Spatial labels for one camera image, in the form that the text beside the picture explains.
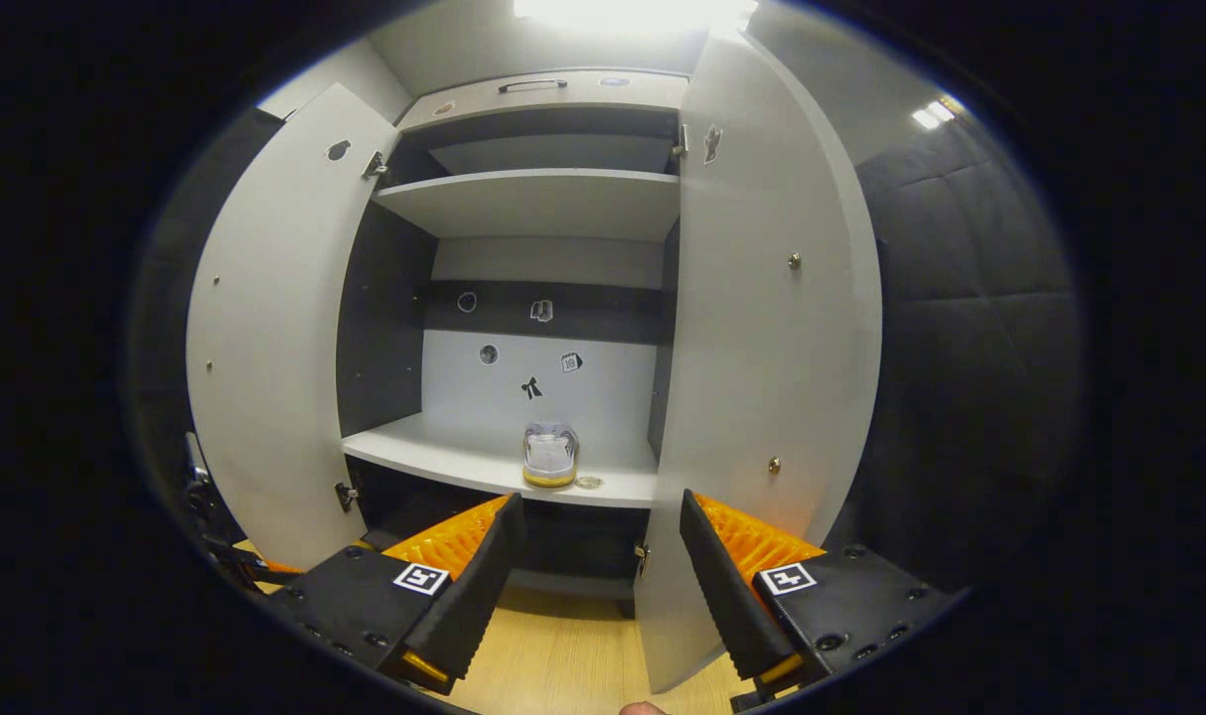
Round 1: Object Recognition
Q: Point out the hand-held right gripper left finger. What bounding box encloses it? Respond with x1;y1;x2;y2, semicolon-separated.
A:
265;492;527;696

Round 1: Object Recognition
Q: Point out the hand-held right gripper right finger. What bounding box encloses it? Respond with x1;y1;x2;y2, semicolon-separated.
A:
679;490;962;711

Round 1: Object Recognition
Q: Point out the white canvas shoe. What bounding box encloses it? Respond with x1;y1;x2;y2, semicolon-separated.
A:
522;422;580;490

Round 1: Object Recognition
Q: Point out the grey shoe cabinet door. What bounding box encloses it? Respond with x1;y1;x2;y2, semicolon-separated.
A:
633;30;884;696
186;82;402;572

